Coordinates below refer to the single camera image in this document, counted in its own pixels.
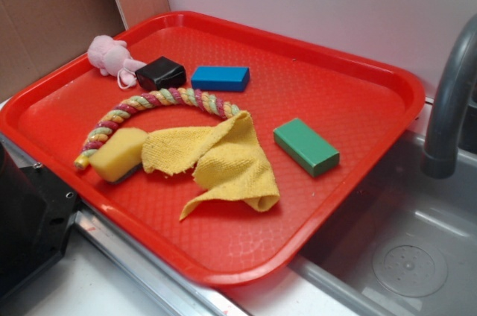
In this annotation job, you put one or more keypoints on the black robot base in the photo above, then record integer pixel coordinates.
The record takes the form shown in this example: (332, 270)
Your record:
(37, 213)

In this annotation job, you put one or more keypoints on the brown cardboard panel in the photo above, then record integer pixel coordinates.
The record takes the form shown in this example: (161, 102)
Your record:
(39, 36)

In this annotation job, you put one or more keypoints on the pink plush bunny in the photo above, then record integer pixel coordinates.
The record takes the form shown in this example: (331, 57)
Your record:
(112, 58)

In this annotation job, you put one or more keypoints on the green rectangular block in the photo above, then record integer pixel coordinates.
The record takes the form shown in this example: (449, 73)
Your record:
(306, 147)

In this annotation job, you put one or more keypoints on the multicolour braided rope toy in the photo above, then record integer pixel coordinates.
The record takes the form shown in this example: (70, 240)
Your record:
(108, 124)

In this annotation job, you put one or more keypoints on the black rectangular block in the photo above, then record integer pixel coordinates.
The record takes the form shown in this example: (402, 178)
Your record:
(162, 73)

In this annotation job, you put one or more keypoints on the grey sink faucet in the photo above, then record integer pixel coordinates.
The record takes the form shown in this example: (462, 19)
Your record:
(452, 123)

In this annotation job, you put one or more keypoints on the blue rectangular block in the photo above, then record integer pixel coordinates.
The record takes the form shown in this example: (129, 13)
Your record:
(221, 78)

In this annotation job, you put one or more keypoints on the yellow cloth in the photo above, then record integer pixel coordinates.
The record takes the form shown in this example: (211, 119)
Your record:
(227, 160)

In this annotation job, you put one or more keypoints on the yellow sponge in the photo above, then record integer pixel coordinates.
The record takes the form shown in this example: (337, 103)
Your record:
(119, 155)

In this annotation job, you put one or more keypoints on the grey toy sink basin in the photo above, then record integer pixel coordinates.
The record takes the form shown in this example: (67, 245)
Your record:
(401, 243)

